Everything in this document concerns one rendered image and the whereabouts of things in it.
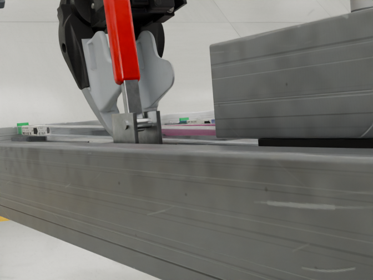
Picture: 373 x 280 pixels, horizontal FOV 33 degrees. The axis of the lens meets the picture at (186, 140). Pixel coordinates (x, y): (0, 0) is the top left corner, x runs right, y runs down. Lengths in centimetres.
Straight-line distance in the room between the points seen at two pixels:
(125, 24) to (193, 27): 214
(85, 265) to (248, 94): 134
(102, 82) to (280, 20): 235
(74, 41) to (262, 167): 33
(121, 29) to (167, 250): 16
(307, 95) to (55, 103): 174
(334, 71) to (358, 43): 2
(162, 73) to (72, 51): 8
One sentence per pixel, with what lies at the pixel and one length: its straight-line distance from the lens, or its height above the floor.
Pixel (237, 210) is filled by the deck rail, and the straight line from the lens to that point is 24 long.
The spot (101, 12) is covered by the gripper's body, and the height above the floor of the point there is 103.
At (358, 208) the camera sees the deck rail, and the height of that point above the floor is 119.
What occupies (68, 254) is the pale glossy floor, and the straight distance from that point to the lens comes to 162.
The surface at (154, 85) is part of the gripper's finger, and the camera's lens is 54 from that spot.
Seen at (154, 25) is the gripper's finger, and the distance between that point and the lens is 57.
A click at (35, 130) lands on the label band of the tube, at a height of 79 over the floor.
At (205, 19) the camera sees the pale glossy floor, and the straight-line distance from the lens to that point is 261.
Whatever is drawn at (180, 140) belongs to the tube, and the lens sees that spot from 46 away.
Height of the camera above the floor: 131
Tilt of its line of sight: 41 degrees down
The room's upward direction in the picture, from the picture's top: 25 degrees clockwise
